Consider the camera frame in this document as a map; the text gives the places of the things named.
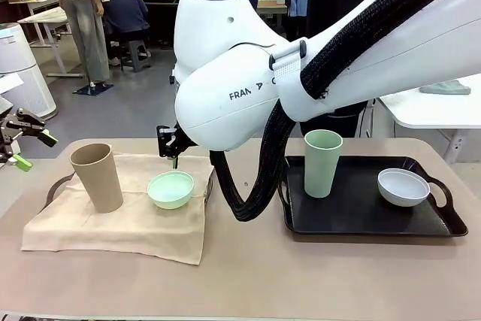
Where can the beige cloth mat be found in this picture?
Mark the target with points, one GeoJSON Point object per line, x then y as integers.
{"type": "Point", "coordinates": [112, 234]}

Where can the pale green bowl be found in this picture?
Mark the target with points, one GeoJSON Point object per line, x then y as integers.
{"type": "Point", "coordinates": [171, 193]}

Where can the pale green tall cup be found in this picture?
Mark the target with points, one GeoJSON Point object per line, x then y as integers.
{"type": "Point", "coordinates": [321, 170]}

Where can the grey plastic stool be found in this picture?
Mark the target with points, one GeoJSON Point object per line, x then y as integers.
{"type": "Point", "coordinates": [135, 54]}

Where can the dark brown serving tray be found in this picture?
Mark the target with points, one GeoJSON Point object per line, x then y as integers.
{"type": "Point", "coordinates": [56, 185]}

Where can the white bowl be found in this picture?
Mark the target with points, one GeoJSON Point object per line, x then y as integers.
{"type": "Point", "coordinates": [404, 189]}

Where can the seated person in blue jacket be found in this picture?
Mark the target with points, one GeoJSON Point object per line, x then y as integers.
{"type": "Point", "coordinates": [124, 9]}

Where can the tan beige tall cup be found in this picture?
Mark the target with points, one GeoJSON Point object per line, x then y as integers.
{"type": "Point", "coordinates": [99, 182]}

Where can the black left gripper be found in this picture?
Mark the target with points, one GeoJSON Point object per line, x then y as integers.
{"type": "Point", "coordinates": [9, 129]}

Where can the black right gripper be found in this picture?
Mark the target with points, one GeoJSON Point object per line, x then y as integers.
{"type": "Point", "coordinates": [169, 142]}

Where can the black braided right arm sleeve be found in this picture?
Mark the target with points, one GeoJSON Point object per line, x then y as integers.
{"type": "Point", "coordinates": [255, 185]}

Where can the black serving tray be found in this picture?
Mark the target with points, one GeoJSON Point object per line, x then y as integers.
{"type": "Point", "coordinates": [357, 219]}

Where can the mannequin with grey trousers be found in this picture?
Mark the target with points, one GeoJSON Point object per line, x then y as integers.
{"type": "Point", "coordinates": [84, 28]}

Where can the white side table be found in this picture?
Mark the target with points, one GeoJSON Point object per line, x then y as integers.
{"type": "Point", "coordinates": [432, 110]}

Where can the white background desk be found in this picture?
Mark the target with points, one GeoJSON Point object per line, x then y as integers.
{"type": "Point", "coordinates": [41, 16]}

